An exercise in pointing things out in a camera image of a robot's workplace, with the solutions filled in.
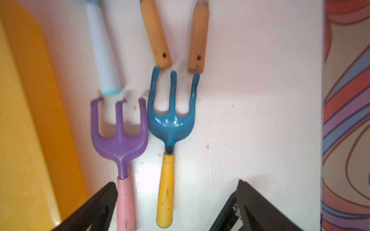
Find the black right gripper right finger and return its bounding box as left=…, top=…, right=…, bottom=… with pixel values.
left=210, top=180, right=301, bottom=231

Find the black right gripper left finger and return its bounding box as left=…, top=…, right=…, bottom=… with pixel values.
left=53, top=182, right=118, bottom=231

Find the yellow plastic storage tray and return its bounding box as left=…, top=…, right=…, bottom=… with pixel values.
left=1, top=1, right=87, bottom=231

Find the teal cultivator yellow handle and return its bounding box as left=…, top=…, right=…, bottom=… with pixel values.
left=147, top=66, right=200, bottom=229

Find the light blue rake blue handle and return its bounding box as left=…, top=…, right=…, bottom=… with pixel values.
left=86, top=1, right=122, bottom=96

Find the green three-prong rake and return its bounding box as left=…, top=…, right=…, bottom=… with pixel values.
left=188, top=1, right=210, bottom=74
left=140, top=0, right=172, bottom=69

